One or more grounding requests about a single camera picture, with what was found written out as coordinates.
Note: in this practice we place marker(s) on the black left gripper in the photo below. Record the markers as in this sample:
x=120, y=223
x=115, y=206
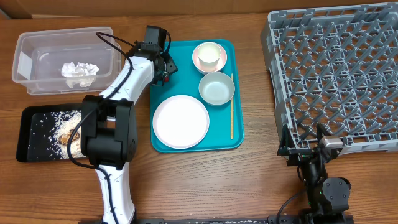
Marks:
x=171, y=66

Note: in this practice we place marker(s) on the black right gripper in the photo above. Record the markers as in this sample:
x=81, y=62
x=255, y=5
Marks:
x=298, y=154

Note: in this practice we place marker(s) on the grey-green bowl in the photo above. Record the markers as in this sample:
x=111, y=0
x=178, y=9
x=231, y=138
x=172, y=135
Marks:
x=216, y=88

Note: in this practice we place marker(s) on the white tissue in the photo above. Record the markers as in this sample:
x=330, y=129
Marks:
x=83, y=74

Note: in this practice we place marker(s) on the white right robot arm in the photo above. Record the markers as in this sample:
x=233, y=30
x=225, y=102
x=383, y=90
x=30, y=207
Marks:
x=327, y=196

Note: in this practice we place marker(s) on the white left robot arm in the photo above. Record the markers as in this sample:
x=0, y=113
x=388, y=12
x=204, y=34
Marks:
x=107, y=129

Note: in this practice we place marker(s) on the grey dishwasher rack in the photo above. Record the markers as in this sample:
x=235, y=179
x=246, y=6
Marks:
x=336, y=66

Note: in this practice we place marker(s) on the black food waste tray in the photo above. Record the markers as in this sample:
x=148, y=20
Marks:
x=40, y=130

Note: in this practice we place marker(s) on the teal serving tray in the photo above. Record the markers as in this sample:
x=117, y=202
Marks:
x=185, y=82

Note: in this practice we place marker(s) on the white cup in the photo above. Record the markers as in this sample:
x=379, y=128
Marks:
x=209, y=54

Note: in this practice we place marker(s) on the large white plate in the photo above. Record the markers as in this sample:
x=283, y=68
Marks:
x=181, y=122

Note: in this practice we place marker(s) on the pink saucer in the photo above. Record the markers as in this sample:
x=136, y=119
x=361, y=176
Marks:
x=221, y=63

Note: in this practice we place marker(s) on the wooden chopstick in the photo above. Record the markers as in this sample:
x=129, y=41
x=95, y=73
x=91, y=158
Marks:
x=232, y=110

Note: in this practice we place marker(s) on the clear plastic bin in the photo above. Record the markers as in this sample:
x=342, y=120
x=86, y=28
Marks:
x=39, y=57

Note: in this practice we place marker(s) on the brown food scrap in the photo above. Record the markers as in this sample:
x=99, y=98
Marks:
x=63, y=138

